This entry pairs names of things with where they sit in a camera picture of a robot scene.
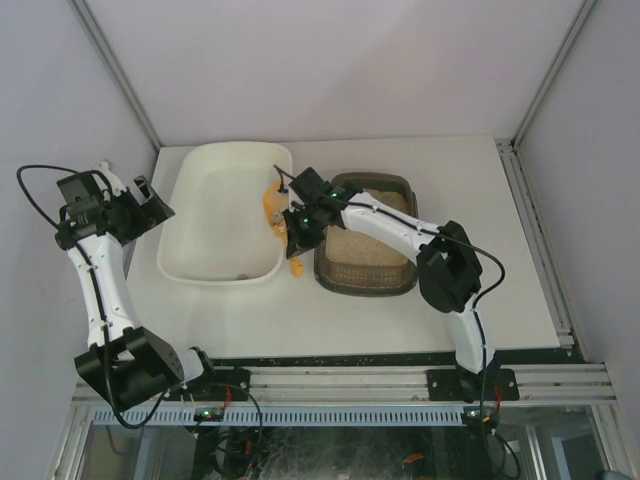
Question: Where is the grey slotted cable duct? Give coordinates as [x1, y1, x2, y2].
[92, 405, 467, 427]

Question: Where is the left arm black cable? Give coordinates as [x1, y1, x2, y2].
[15, 163, 81, 231]

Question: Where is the dark brown litter box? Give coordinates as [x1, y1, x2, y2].
[314, 172, 418, 297]

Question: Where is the black mounting plate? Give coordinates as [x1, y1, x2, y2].
[426, 369, 520, 403]
[166, 368, 251, 402]

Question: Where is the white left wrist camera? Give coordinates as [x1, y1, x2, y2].
[95, 160, 128, 197]

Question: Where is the right aluminium frame post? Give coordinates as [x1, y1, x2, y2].
[510, 0, 601, 149]

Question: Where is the left aluminium frame post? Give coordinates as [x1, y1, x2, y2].
[67, 0, 163, 153]

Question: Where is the yellow litter scoop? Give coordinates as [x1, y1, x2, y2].
[262, 180, 289, 247]

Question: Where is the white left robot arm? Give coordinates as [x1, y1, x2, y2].
[55, 161, 205, 412]

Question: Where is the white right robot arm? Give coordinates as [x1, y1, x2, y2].
[276, 168, 506, 375]

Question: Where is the aluminium frame post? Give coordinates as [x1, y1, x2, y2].
[510, 0, 601, 149]
[67, 0, 163, 153]

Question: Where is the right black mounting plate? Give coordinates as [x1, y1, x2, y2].
[426, 369, 520, 403]

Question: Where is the white plastic bin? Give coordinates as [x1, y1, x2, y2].
[157, 141, 292, 286]

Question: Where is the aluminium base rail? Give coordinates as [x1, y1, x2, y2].
[246, 364, 617, 406]

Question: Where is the right side aluminium rail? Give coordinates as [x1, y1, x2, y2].
[495, 139, 580, 350]

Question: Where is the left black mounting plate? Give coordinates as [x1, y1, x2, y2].
[166, 368, 251, 402]

